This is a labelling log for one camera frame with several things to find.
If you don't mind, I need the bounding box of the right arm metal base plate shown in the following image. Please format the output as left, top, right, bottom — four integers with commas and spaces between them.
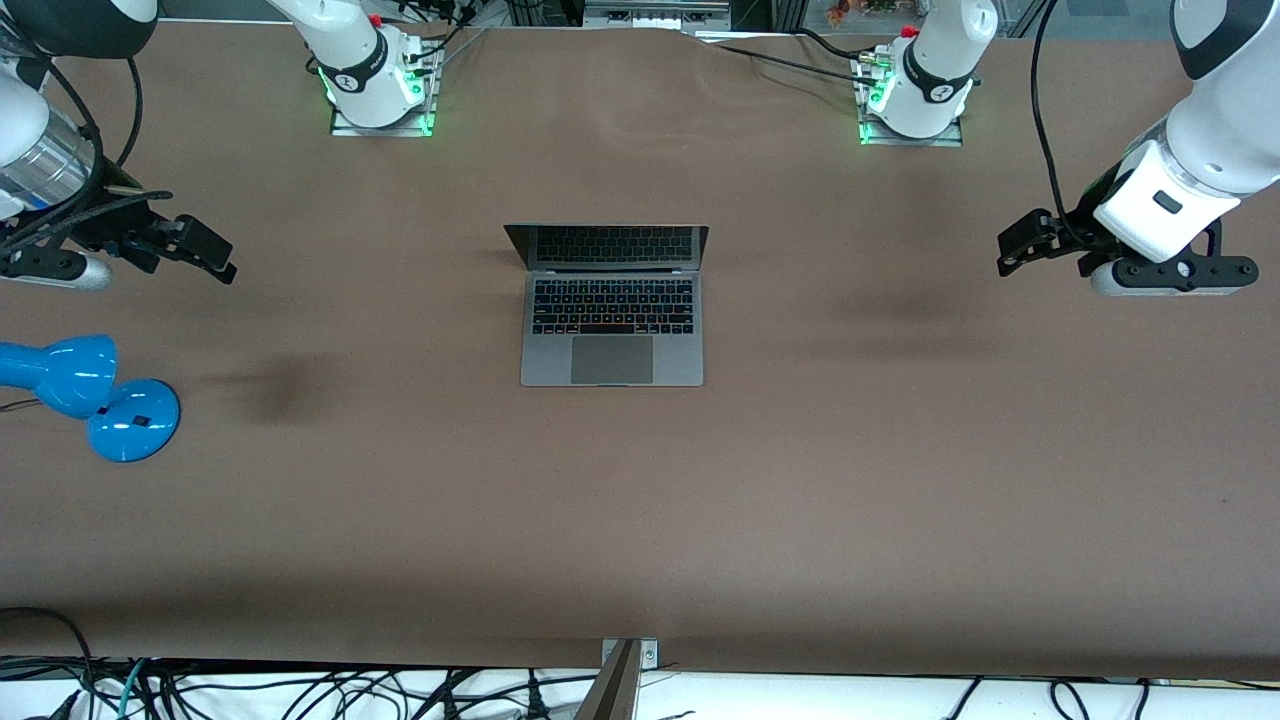
330, 45, 441, 138

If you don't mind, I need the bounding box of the small metal bracket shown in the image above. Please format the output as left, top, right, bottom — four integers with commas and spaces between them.
600, 638, 660, 669

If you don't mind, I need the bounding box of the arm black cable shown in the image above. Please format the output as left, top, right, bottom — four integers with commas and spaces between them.
1030, 0, 1096, 251
0, 30, 176, 256

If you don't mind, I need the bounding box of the colourful small object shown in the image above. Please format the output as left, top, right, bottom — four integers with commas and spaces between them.
825, 0, 926, 26

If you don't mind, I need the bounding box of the grey laptop computer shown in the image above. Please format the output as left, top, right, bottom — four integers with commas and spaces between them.
503, 223, 711, 388

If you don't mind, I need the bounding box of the black right base cable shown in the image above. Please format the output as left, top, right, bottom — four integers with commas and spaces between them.
405, 0, 491, 71

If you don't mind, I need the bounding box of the short black base cable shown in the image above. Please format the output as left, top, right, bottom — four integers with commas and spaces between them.
795, 27, 876, 63

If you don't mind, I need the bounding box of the long black base cable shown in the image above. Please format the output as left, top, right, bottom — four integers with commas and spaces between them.
700, 40, 886, 86

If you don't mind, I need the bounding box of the black cable tangle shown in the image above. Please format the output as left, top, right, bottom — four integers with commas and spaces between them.
60, 660, 601, 720

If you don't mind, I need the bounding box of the teal cable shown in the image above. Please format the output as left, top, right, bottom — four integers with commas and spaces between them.
113, 657, 151, 720

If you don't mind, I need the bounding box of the black looped cable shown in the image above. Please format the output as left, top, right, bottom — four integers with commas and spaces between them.
0, 606, 98, 720

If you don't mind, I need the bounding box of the brown table cover mat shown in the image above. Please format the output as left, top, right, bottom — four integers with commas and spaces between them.
0, 18, 1280, 683

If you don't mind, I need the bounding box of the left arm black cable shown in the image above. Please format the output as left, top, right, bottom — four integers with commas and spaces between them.
1030, 0, 1096, 251

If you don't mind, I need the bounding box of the blue desk lamp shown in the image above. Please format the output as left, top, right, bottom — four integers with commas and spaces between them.
0, 334, 182, 464

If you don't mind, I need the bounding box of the grey metal beam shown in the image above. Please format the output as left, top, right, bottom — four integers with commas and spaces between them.
573, 640, 642, 720

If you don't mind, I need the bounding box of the grey electronics box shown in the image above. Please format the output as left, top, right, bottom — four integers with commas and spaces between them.
583, 0, 732, 31

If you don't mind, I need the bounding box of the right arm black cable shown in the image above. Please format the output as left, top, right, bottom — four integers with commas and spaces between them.
0, 30, 176, 256

